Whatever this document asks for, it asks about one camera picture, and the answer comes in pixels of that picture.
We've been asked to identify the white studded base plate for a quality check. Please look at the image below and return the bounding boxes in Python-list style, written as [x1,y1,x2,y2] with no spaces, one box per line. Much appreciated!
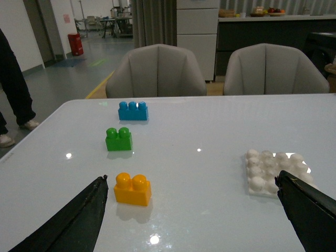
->
[245,149,317,197]

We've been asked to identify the red box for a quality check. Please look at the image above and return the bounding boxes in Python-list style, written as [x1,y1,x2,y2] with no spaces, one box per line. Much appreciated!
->
[68,33,83,56]

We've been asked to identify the blue toy block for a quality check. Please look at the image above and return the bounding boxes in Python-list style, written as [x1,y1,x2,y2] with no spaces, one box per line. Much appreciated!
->
[118,101,149,121]

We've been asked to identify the person in dark trousers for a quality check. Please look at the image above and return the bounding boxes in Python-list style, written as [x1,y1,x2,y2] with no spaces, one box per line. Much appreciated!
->
[0,28,40,148]

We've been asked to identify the wicker basket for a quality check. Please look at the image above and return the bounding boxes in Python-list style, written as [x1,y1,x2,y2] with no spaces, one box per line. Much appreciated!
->
[218,8,236,18]

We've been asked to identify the white drawer cabinet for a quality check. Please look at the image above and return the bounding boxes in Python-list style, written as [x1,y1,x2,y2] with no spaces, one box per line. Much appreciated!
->
[176,0,220,81]

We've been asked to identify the background work table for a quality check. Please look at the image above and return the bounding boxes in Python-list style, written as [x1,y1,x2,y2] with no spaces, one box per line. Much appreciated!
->
[100,16,133,38]

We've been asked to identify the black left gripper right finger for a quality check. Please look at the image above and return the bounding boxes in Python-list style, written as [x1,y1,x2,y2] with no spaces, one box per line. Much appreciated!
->
[275,170,335,251]

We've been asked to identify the grey curtain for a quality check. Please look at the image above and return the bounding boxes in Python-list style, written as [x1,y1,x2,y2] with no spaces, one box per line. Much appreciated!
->
[131,0,177,48]

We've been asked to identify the bread plate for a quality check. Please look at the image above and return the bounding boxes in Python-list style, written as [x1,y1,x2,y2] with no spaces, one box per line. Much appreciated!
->
[250,6,267,17]

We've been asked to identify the dark counter with white top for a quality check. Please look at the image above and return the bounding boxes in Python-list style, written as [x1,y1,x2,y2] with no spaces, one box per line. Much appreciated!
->
[215,15,335,76]

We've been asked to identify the grey armchair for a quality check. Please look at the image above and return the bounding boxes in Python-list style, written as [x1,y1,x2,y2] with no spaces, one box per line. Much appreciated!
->
[223,43,330,96]
[106,44,206,98]

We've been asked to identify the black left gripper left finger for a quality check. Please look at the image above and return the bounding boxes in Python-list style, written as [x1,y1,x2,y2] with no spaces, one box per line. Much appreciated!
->
[11,175,109,251]

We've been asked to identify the grey right armchair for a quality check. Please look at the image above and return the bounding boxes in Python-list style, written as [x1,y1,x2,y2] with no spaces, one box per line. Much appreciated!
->
[223,43,330,96]

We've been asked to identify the green toy block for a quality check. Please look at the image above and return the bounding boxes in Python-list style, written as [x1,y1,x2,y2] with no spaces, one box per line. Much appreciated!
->
[105,127,133,151]

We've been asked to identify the grey left armchair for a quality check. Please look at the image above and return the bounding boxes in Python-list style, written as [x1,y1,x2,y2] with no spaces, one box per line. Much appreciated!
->
[106,44,206,98]

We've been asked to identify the fruit plate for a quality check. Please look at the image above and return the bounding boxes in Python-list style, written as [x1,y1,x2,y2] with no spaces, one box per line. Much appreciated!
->
[267,7,286,17]

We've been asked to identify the yellow toy block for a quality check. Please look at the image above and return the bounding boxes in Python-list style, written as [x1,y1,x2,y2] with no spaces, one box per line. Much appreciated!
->
[113,172,152,206]

